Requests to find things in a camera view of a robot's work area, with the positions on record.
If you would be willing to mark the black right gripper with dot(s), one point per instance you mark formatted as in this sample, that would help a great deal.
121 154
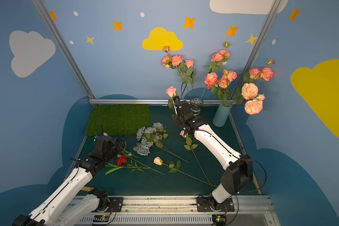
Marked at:
180 106

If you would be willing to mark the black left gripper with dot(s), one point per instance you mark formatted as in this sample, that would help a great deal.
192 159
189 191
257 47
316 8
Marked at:
113 145

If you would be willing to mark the small pink rose stem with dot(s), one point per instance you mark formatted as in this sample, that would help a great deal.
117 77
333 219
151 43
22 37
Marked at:
172 93

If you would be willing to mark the single pink rose stem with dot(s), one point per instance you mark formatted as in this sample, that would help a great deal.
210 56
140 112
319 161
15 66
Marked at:
211 81

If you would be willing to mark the pink rosebud long stem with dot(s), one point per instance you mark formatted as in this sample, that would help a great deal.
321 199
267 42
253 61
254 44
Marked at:
190 76

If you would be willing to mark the pink rose trio spray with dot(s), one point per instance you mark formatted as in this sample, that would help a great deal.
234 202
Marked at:
175 62

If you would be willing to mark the salmon pink rose cluster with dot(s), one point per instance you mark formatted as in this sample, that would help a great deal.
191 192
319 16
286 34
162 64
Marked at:
224 83

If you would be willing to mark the pink rose pair spray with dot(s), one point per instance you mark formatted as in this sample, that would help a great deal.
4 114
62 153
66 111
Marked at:
222 56

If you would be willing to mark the pale pink rose spray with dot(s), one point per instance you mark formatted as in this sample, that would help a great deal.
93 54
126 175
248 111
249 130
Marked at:
249 97

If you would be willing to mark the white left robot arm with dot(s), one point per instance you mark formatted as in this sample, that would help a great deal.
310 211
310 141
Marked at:
52 211

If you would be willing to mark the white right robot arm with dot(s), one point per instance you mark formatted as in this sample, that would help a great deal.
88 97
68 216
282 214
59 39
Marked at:
238 169

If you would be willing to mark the clear glass vase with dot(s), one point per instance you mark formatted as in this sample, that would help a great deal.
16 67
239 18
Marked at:
195 105

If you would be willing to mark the light blue cylinder vase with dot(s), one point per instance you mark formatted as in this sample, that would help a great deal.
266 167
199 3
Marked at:
222 114

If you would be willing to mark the red carnation flower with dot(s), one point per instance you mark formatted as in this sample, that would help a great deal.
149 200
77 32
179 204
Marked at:
128 160

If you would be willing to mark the green artificial grass mat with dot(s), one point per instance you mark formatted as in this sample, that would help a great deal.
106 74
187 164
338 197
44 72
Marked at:
118 120

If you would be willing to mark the pile of pink roses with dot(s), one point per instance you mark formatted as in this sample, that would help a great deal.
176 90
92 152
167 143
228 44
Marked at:
191 146

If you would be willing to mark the grey blue artificial flower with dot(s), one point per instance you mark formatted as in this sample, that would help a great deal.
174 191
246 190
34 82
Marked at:
148 137

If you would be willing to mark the peach rose stem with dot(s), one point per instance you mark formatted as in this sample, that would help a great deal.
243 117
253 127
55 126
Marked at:
175 168

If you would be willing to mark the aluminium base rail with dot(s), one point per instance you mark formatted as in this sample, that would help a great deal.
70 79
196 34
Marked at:
182 210

